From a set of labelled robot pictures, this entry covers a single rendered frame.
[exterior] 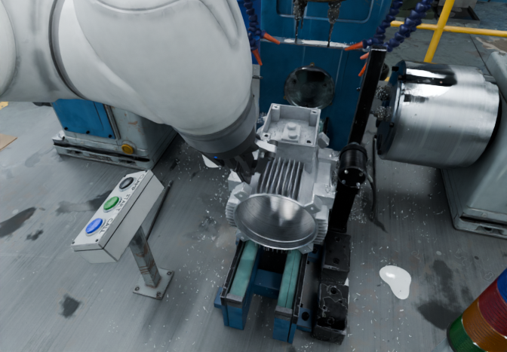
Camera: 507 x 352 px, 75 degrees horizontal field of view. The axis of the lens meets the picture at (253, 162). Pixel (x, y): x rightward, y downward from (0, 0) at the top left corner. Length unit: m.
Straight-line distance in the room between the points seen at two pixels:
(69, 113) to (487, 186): 1.08
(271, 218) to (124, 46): 0.56
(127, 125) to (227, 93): 0.75
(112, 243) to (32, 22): 0.38
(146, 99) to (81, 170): 0.91
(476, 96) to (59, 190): 1.09
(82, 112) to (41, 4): 0.75
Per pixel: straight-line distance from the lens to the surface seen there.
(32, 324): 0.89
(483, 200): 0.96
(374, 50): 0.69
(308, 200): 0.57
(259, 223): 0.70
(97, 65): 0.25
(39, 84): 0.31
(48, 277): 0.93
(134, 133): 1.00
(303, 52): 0.96
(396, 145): 0.83
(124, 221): 0.60
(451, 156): 0.86
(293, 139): 0.62
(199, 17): 0.21
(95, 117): 1.02
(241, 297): 0.64
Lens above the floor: 1.51
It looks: 42 degrees down
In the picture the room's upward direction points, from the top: straight up
